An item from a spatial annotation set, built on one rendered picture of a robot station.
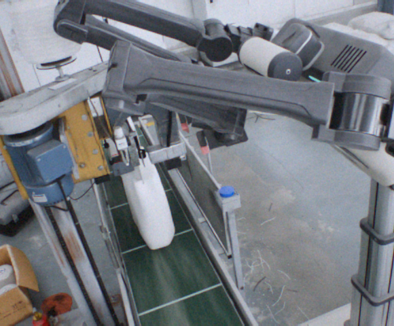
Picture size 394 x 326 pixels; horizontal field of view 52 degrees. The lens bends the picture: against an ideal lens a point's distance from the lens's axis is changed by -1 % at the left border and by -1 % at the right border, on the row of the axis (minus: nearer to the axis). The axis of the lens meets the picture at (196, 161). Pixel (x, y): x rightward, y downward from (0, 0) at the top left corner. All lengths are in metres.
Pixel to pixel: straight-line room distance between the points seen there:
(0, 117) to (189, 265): 1.16
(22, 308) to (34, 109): 1.59
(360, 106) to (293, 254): 2.00
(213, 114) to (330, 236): 1.89
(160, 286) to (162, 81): 1.46
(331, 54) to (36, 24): 0.74
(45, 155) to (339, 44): 0.82
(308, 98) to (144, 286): 1.53
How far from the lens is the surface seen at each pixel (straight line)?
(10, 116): 1.25
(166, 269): 2.04
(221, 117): 0.92
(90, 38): 1.08
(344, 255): 2.58
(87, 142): 1.52
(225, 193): 1.63
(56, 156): 1.25
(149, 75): 0.62
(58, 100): 1.29
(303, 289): 2.39
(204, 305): 1.86
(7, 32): 4.18
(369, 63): 0.80
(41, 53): 1.21
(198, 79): 0.61
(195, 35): 1.10
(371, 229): 1.32
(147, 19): 1.07
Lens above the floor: 1.82
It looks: 31 degrees down
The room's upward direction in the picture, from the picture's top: 10 degrees counter-clockwise
